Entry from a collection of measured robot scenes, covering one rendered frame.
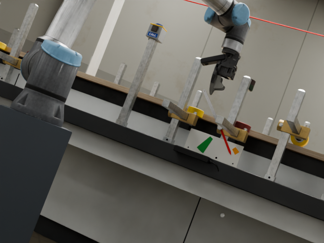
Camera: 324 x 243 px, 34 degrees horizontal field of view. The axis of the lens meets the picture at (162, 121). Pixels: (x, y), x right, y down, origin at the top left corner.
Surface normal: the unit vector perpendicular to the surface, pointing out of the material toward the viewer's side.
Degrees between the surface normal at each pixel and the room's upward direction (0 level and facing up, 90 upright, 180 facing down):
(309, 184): 90
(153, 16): 90
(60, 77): 90
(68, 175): 90
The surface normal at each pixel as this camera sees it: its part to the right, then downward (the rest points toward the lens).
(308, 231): -0.32, -0.18
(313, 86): 0.25, 0.04
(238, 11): 0.50, 0.15
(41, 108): 0.40, -0.26
